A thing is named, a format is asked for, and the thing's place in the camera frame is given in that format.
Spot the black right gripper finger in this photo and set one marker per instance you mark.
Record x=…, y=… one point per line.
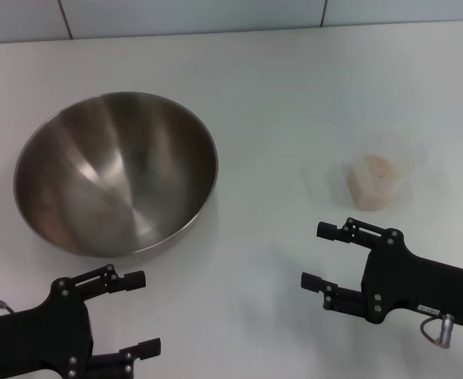
x=357, y=235
x=341, y=298

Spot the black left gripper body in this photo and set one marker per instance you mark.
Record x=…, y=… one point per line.
x=38, y=339

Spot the clear plastic cup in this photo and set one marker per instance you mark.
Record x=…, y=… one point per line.
x=408, y=158

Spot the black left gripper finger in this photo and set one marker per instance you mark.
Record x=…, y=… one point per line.
x=109, y=282
x=124, y=361

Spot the white rice grains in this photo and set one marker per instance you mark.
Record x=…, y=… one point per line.
x=373, y=181

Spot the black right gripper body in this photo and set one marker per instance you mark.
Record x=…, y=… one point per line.
x=412, y=280

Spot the stainless steel mixing bowl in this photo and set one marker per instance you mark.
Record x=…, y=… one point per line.
x=116, y=177

